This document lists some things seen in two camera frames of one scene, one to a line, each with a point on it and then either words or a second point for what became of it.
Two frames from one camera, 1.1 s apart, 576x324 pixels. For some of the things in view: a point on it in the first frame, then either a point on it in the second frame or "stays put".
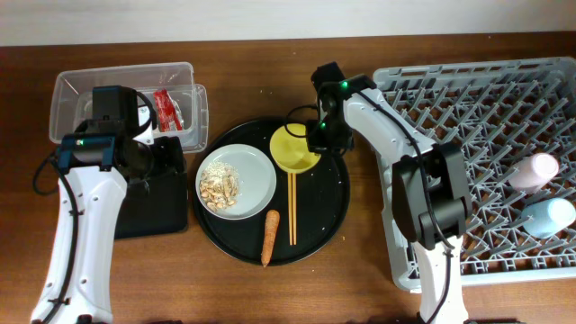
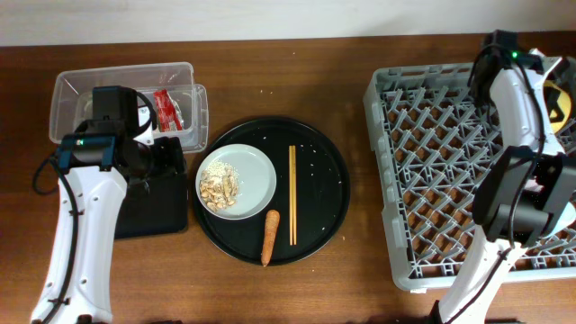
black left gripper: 172,159 stays put
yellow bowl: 291,153 → 564,104
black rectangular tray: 164,210 stays put
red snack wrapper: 168,116 stays put
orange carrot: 271,229 stays put
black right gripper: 316,142 → 551,102
